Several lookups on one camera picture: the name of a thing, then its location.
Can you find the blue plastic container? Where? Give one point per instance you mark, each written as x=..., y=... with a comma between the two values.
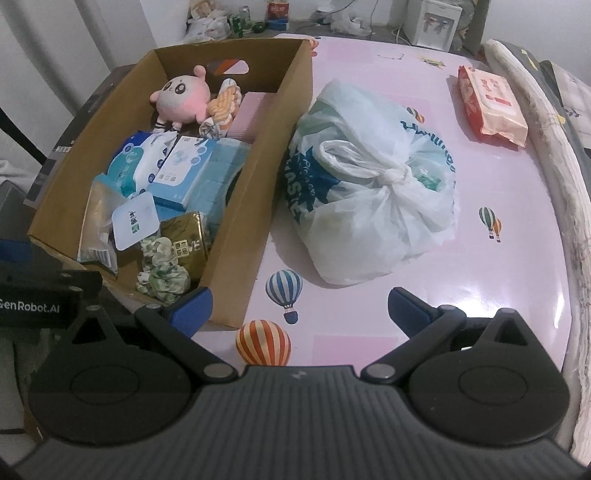
x=277, y=26

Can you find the heap of white plastic bags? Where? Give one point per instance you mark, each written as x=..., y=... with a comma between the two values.
x=207, y=27

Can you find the crumpled white bag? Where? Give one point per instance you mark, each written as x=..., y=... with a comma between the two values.
x=351, y=25

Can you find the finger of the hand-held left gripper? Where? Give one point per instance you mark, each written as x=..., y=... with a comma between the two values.
x=78, y=281

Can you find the pink plush toy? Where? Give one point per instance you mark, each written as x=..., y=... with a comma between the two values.
x=182, y=97

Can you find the white appliance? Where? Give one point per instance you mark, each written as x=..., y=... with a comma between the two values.
x=434, y=23

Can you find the brown cardboard box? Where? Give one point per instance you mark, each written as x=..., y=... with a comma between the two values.
x=277, y=138

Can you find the grey printed bedding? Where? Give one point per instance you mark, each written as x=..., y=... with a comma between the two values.
x=572, y=106

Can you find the light blue labelled box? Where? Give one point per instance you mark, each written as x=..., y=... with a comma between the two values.
x=182, y=170

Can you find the white blue-dotted wipes pack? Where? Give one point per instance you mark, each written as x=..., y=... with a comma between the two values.
x=154, y=157

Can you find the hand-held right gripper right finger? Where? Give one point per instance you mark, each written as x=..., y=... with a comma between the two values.
x=406, y=307

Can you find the green patterned scrunchie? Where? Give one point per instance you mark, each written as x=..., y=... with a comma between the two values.
x=161, y=272

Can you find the clear plastic bag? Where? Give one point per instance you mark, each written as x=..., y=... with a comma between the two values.
x=99, y=217

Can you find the olive gold packet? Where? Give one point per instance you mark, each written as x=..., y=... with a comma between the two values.
x=187, y=240

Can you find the small red box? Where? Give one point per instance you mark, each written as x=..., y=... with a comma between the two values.
x=278, y=11

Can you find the red wet wipes pack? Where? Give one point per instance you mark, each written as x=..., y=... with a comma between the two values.
x=491, y=101

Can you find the pink tissue pack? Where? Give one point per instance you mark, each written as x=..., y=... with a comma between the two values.
x=249, y=115

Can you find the orange striped braided toy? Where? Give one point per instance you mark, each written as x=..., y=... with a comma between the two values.
x=224, y=104

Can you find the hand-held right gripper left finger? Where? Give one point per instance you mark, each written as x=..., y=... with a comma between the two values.
x=194, y=307

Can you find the light blue tissue bundle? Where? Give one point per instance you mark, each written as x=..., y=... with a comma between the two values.
x=228, y=170

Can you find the dark green round object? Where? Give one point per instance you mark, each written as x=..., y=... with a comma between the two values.
x=259, y=27

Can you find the white knotted plastic bag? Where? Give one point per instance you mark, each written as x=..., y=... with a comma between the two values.
x=369, y=194

